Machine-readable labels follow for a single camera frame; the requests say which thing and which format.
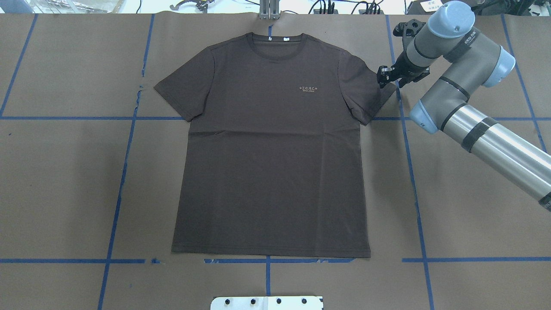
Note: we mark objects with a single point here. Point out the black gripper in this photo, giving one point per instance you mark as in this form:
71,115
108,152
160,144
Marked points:
403,66

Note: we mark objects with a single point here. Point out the dark brown t-shirt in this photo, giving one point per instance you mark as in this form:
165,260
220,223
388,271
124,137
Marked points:
274,161

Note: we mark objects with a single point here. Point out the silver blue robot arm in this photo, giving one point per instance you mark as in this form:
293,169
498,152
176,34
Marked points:
475,62

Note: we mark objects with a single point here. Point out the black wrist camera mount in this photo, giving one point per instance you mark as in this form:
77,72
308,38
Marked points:
407,31

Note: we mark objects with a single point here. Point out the aluminium frame post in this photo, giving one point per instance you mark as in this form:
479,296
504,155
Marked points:
269,9

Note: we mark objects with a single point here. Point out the white pedestal column with base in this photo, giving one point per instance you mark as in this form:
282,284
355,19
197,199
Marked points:
268,303

